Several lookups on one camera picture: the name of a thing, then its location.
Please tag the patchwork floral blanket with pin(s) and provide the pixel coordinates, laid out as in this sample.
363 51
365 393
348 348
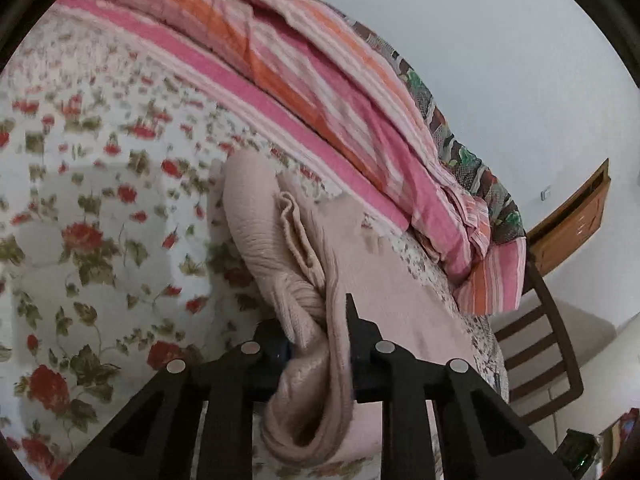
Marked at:
450 150

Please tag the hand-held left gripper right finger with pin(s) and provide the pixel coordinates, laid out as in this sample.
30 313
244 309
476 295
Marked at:
362 355

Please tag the red patterned object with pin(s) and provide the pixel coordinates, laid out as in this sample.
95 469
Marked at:
622 435

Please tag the pink orange striped quilt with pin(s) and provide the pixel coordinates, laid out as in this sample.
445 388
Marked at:
310 75

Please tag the floral bed sheet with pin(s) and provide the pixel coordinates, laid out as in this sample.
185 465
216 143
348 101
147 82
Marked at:
100 185

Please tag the white wall switch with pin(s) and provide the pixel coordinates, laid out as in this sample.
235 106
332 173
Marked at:
546 192

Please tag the brown wooden door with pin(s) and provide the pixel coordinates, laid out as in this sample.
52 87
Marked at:
570 225

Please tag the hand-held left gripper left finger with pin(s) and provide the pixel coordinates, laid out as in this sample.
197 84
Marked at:
260 360

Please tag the pink knit sweater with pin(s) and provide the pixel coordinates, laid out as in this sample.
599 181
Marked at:
390 285

